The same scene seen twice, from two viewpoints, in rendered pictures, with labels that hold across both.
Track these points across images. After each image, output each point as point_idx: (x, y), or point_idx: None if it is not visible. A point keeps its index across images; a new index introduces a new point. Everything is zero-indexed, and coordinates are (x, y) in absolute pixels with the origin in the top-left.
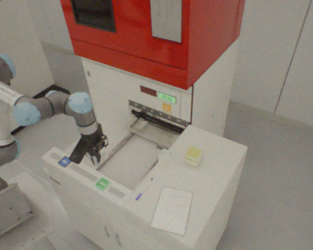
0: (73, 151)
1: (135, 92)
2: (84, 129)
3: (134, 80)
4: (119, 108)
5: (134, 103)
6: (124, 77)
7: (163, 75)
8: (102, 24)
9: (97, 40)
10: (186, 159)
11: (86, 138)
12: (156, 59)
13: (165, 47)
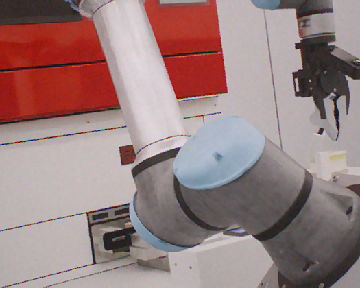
0: (346, 61)
1: (108, 176)
2: (334, 17)
3: (103, 142)
4: (59, 265)
5: (106, 214)
6: (77, 145)
7: (187, 79)
8: (42, 11)
9: (27, 52)
10: (332, 162)
11: (331, 46)
12: (169, 49)
13: (184, 19)
